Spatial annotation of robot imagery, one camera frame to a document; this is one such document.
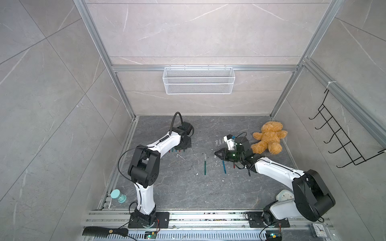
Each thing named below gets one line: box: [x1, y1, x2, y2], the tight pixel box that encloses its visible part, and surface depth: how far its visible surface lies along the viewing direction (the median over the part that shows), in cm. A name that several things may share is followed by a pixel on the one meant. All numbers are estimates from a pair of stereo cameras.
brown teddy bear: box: [250, 121, 288, 155], surface depth 98 cm
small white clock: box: [310, 223, 328, 238], surface depth 70 cm
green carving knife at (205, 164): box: [204, 153, 207, 176], surface depth 95 cm
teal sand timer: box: [110, 188, 128, 204], surface depth 75 cm
